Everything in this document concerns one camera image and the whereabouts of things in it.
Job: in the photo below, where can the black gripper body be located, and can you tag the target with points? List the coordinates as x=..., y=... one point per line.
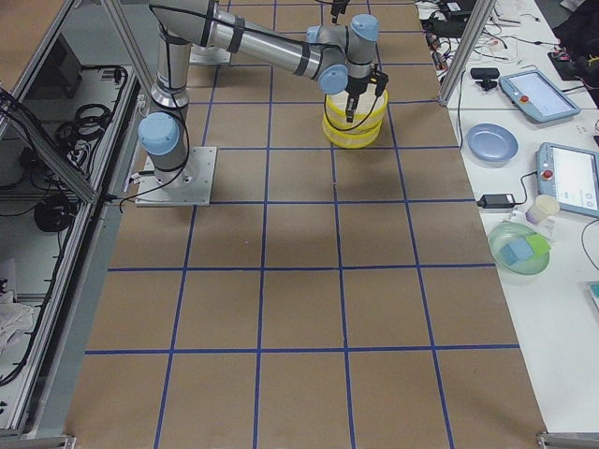
x=355, y=87

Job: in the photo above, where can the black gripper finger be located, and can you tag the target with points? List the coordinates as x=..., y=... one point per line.
x=350, y=108
x=380, y=83

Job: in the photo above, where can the yellow bamboo steamer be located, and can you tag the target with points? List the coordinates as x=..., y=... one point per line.
x=369, y=114
x=360, y=138

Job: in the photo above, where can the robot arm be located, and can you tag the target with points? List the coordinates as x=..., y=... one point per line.
x=338, y=57

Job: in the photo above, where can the black webcam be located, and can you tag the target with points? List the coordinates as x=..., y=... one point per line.
x=485, y=77

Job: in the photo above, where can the blue plate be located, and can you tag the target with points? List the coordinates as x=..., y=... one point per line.
x=491, y=145

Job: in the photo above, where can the blue teach pendant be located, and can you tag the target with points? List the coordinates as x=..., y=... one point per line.
x=537, y=97
x=570, y=175

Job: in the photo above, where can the black power adapter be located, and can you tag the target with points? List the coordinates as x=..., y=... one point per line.
x=496, y=202

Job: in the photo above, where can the white paper cup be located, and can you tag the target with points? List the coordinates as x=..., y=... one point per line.
x=542, y=207

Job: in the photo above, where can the green plate with blocks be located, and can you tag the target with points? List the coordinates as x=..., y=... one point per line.
x=519, y=249

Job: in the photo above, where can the aluminium frame post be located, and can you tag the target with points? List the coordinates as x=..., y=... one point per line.
x=472, y=32

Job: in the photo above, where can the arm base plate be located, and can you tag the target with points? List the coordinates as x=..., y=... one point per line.
x=192, y=187

